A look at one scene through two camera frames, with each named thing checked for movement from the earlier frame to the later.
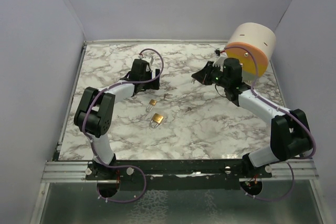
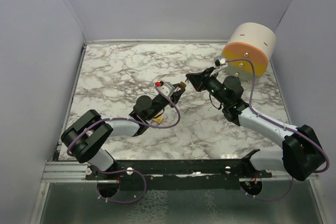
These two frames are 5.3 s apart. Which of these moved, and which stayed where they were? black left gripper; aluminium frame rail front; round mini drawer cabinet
Moved: black left gripper
Stayed: aluminium frame rail front; round mini drawer cabinet
